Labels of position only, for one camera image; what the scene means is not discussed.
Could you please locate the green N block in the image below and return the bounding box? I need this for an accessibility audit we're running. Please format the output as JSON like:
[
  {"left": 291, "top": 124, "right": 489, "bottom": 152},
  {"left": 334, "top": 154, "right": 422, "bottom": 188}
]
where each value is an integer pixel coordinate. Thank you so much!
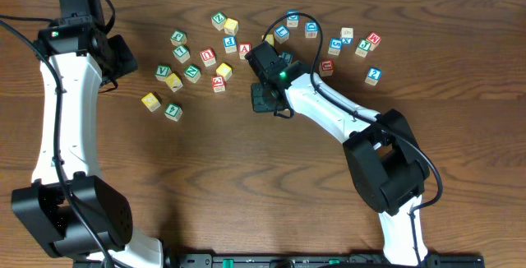
[{"left": 184, "top": 64, "right": 201, "bottom": 83}]

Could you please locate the red U block left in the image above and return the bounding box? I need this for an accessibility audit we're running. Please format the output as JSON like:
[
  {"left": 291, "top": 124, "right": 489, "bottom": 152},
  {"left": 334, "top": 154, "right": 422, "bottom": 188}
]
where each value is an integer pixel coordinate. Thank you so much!
[{"left": 200, "top": 48, "right": 216, "bottom": 67}]

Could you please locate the blue 5 block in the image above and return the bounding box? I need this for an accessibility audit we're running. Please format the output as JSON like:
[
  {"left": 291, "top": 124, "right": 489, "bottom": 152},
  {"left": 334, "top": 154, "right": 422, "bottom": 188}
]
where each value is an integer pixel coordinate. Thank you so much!
[{"left": 328, "top": 38, "right": 343, "bottom": 56}]

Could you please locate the yellow block middle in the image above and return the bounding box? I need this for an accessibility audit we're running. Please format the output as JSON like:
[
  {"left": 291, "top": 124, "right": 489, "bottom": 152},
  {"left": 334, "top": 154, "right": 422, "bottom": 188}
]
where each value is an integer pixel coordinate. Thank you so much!
[{"left": 216, "top": 62, "right": 233, "bottom": 81}]

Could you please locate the yellow X block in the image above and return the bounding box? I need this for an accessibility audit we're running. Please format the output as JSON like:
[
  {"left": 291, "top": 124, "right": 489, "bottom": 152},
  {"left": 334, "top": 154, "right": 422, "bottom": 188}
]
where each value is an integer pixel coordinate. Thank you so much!
[{"left": 164, "top": 73, "right": 182, "bottom": 92}]

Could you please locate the red M block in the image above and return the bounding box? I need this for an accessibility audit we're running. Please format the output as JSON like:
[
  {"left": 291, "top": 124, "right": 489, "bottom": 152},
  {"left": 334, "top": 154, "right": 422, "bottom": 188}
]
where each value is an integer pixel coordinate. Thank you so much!
[{"left": 366, "top": 32, "right": 381, "bottom": 52}]

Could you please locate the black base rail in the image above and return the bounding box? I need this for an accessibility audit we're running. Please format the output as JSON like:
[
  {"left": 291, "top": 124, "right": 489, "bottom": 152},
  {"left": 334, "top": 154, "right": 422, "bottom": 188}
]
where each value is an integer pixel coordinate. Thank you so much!
[{"left": 164, "top": 253, "right": 486, "bottom": 268}]

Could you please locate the blue D block far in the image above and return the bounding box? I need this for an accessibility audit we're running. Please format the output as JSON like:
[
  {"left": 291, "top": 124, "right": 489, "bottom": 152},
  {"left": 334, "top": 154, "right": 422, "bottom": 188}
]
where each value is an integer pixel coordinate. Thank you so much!
[{"left": 286, "top": 10, "right": 300, "bottom": 28}]

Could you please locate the blue X block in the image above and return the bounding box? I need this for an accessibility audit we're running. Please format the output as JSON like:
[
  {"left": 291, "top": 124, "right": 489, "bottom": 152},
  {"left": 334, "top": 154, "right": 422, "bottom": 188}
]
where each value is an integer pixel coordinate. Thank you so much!
[{"left": 340, "top": 27, "right": 354, "bottom": 45}]

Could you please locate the green block far left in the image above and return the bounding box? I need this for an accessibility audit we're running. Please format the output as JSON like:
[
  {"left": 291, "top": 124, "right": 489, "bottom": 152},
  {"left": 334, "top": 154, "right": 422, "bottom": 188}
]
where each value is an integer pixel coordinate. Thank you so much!
[{"left": 170, "top": 30, "right": 187, "bottom": 46}]

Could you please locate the blue 2 block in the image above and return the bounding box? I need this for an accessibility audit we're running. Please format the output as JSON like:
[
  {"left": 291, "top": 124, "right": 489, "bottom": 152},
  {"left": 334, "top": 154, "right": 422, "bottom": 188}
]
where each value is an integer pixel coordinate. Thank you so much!
[{"left": 365, "top": 67, "right": 382, "bottom": 85}]

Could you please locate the green V block left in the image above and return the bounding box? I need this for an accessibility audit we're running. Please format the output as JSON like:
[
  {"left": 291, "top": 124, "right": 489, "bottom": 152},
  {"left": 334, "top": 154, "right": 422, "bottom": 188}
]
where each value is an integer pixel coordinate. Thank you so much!
[{"left": 155, "top": 65, "right": 172, "bottom": 81}]

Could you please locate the red E block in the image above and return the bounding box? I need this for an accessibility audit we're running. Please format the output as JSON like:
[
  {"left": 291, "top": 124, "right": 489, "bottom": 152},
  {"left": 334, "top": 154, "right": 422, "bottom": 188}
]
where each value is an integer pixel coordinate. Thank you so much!
[{"left": 211, "top": 76, "right": 226, "bottom": 93}]

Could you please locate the blue L block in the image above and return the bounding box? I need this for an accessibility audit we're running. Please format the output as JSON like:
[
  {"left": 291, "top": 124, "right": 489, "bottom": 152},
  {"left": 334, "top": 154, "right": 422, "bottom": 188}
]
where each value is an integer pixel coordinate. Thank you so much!
[{"left": 274, "top": 25, "right": 290, "bottom": 44}]

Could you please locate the red A block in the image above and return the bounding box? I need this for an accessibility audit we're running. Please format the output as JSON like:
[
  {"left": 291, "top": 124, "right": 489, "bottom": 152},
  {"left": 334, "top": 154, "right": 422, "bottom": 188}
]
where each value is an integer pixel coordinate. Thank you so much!
[{"left": 238, "top": 43, "right": 251, "bottom": 59}]

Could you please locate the red U block right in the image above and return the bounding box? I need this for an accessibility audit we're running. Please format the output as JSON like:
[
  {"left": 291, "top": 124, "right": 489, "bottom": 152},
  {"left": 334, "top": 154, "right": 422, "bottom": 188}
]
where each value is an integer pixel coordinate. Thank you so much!
[{"left": 319, "top": 59, "right": 335, "bottom": 76}]

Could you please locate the red u block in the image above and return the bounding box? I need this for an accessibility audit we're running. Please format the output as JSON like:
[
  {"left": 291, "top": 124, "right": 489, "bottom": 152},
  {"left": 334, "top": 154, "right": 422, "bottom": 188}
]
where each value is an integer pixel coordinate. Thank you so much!
[
  {"left": 319, "top": 59, "right": 335, "bottom": 76},
  {"left": 200, "top": 48, "right": 216, "bottom": 67}
]

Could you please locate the blue P block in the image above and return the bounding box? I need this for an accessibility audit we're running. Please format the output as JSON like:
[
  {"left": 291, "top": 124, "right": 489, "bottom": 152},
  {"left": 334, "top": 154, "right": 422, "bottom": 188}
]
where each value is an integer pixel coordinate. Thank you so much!
[{"left": 223, "top": 35, "right": 238, "bottom": 53}]

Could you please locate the green Z block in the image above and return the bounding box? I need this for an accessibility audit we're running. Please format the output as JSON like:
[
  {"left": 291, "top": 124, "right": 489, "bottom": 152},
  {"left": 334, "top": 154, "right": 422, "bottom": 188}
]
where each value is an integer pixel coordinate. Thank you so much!
[{"left": 211, "top": 12, "right": 227, "bottom": 31}]

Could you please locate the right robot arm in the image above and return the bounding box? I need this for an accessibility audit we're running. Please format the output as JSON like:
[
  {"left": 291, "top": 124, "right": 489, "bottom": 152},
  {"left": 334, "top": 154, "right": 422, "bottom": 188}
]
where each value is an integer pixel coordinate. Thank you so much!
[{"left": 245, "top": 42, "right": 434, "bottom": 266}]

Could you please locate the green 7 block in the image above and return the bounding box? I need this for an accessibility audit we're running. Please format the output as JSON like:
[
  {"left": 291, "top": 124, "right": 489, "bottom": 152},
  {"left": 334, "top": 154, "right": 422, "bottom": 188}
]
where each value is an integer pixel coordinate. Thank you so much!
[{"left": 173, "top": 45, "right": 191, "bottom": 63}]

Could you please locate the yellow block far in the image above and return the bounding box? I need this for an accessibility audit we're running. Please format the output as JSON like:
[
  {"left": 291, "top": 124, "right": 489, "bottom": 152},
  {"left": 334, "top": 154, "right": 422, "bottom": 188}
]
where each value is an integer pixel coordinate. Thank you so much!
[{"left": 224, "top": 18, "right": 239, "bottom": 36}]

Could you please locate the blue d block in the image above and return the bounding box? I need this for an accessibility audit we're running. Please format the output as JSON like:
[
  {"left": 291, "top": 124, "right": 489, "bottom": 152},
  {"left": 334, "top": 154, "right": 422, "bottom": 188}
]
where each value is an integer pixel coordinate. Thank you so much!
[
  {"left": 305, "top": 21, "right": 319, "bottom": 39},
  {"left": 286, "top": 10, "right": 300, "bottom": 28}
]

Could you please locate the yellow S block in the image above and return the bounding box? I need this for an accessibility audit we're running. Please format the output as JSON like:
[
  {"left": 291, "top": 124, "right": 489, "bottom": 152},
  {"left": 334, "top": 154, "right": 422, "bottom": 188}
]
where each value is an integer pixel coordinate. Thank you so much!
[{"left": 261, "top": 34, "right": 275, "bottom": 46}]

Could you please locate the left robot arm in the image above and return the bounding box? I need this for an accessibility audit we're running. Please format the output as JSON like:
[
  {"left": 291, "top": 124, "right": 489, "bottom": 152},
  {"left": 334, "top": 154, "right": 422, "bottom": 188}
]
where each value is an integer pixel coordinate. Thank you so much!
[{"left": 12, "top": 0, "right": 170, "bottom": 267}]

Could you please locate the blue D block near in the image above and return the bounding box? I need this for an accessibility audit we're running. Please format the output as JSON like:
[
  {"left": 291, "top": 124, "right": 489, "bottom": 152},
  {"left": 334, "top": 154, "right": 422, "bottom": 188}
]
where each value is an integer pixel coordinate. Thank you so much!
[{"left": 305, "top": 21, "right": 319, "bottom": 39}]

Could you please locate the green J block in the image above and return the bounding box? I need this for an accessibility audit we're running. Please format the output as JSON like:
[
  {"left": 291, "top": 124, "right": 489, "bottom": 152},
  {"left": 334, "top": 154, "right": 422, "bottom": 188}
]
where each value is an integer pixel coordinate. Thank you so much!
[{"left": 355, "top": 39, "right": 372, "bottom": 58}]

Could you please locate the yellow C block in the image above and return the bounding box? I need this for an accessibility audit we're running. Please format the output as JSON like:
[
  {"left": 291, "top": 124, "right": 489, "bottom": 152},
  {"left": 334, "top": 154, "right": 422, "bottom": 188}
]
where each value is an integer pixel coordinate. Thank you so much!
[{"left": 141, "top": 92, "right": 161, "bottom": 112}]

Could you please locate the green 4 block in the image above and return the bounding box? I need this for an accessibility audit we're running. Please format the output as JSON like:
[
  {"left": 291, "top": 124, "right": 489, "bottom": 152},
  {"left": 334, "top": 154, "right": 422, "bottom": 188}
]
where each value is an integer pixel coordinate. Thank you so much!
[{"left": 164, "top": 104, "right": 182, "bottom": 122}]

